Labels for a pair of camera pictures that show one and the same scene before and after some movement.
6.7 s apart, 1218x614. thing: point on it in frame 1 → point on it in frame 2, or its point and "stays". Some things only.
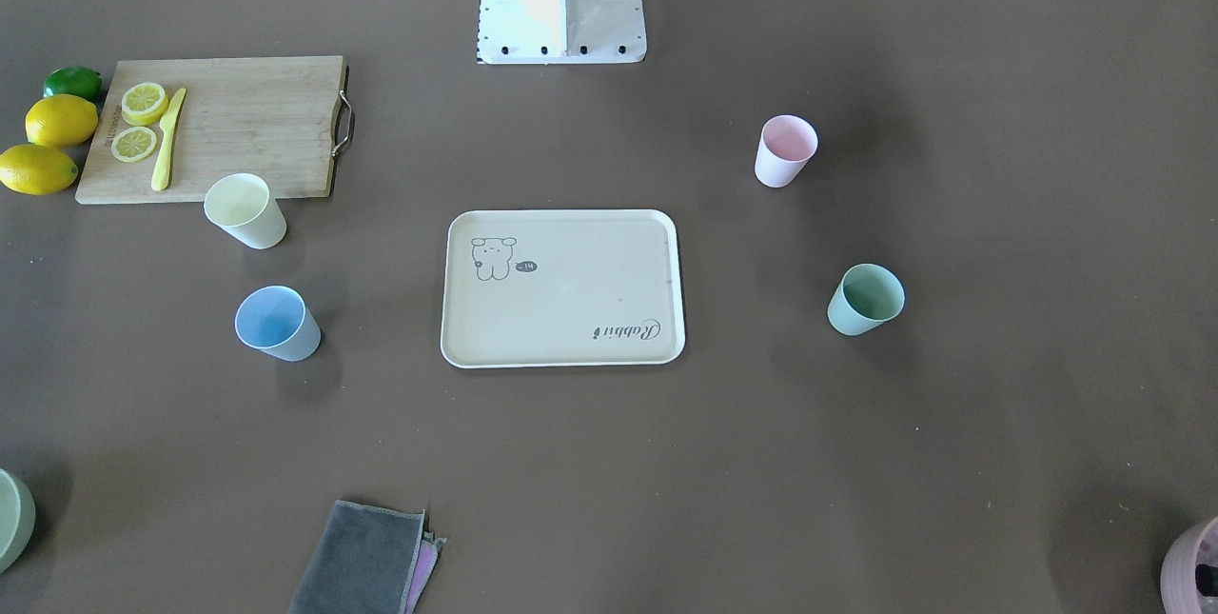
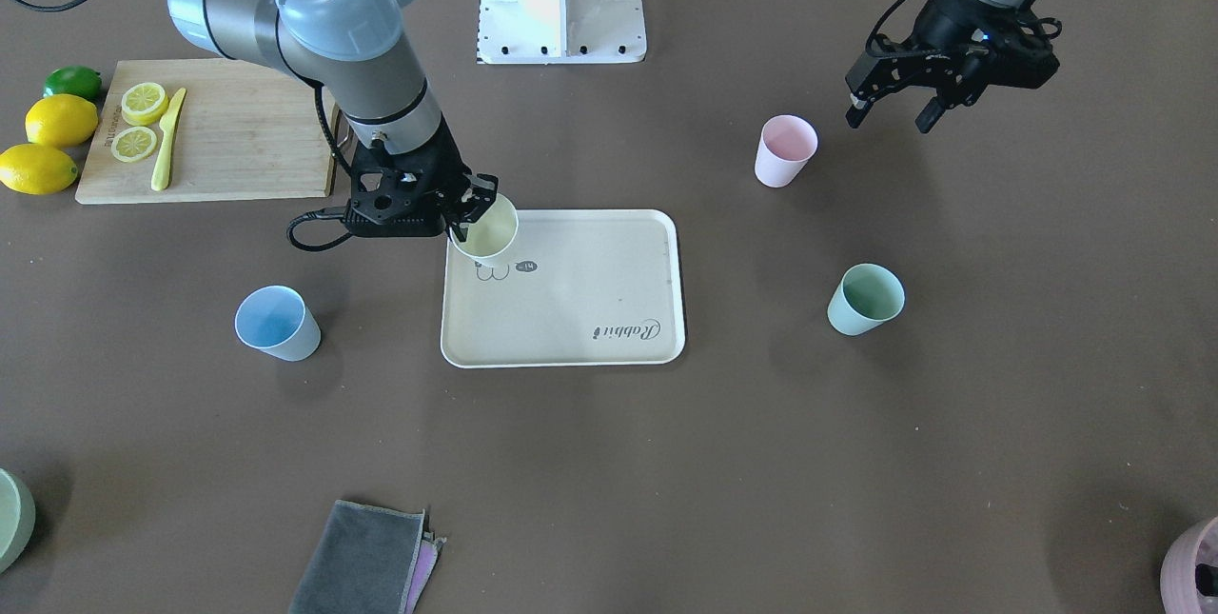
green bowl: x=18 y=520 stays
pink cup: x=787 y=143 stays
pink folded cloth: x=423 y=571 stays
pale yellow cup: x=241 y=206 → x=488 y=237
